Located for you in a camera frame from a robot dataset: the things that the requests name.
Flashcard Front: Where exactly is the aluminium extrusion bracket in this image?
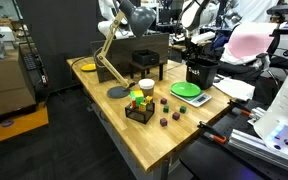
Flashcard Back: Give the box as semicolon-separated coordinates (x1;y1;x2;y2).
228;128;288;178

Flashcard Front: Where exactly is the black perforated breadboard table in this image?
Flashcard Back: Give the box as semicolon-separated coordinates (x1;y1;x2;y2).
178;109;288;180

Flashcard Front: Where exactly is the large multicolour puzzle cube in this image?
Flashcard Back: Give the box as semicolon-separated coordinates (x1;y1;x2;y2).
129;89;145;109

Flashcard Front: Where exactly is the light wooden side table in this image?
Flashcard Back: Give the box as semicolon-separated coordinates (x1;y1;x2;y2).
168;42;187;53

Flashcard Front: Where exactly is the white cloth sheet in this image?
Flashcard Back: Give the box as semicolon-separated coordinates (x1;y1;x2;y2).
212;73;256;102

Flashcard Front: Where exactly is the black fabric storage box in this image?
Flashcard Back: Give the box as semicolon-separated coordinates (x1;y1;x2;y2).
131;49;161;67

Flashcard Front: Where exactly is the white kitchen scale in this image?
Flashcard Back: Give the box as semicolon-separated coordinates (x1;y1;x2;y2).
169;89;213;108

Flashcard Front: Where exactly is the small dark wooden stool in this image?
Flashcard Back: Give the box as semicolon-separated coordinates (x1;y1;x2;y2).
129;60;167;82

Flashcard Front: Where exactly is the orange handled bar clamp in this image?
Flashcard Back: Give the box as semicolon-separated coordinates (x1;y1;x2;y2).
197;120;228;145
227;98;256;118

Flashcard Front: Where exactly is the black wire mesh basket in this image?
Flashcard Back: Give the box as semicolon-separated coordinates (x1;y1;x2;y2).
124;99;156;125

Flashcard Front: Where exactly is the black waste bin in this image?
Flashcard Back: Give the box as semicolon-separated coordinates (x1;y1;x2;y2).
185;58;220;90

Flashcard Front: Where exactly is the paper coffee cup white lid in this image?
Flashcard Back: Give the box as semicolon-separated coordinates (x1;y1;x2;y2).
138;78;156;99

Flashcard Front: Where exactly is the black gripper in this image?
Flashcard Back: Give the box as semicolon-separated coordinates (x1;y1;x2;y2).
184;41;202;63

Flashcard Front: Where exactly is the black keypad device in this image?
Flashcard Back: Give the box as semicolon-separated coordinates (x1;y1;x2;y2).
18;43;50;88

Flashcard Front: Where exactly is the pink cloth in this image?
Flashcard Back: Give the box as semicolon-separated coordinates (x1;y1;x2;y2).
223;22;278;64

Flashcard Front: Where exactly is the small multicolour puzzle cube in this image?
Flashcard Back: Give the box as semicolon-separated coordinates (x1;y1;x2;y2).
138;95;154;112

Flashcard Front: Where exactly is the brown cardboard cabinet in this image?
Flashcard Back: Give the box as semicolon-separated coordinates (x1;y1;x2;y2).
0;49;38;121

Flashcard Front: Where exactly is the black camera on stand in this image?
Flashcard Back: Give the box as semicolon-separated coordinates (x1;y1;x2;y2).
266;3;288;16

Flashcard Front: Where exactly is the wooden desk lamp grey shade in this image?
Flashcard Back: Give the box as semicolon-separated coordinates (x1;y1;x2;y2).
94;0;158;99

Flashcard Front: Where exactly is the white machine housing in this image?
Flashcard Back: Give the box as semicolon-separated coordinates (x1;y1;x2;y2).
253;54;288;158

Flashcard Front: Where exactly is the dark wood panel board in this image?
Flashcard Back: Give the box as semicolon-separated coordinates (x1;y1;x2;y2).
90;32;170;84

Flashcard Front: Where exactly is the green plastic plate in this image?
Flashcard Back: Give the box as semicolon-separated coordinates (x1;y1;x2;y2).
170;81;202;98

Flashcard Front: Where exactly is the orange floor platform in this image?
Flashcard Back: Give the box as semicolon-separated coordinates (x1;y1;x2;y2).
0;105;49;148

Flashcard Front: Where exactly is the black office chair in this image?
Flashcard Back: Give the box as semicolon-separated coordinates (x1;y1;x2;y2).
213;33;282;99

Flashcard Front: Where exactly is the yellow disc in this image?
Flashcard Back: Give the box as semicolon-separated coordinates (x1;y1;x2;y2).
80;63;97;73

